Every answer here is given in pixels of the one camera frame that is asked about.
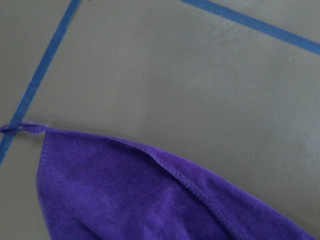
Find purple microfiber cloth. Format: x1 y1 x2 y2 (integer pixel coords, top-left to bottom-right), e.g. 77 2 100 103
0 123 312 240

